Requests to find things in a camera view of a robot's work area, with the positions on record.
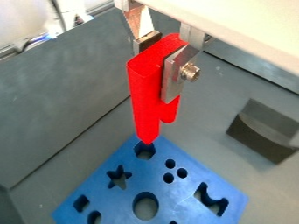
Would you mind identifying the dark grey block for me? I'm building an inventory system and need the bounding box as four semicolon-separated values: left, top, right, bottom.
227;99;299;165

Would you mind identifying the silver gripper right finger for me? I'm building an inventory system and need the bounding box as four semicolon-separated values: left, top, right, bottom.
162;24;214;103

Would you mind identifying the blue shape-sorting block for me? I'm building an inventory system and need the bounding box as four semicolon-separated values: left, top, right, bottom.
52;136;249;224

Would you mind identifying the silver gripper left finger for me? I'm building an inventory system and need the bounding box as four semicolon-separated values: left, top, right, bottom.
114;0;163;54

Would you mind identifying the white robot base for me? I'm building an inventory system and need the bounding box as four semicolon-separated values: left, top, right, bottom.
0;0;115;55

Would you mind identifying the red square-circle peg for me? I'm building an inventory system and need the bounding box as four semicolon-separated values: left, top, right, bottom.
126;33;187;144

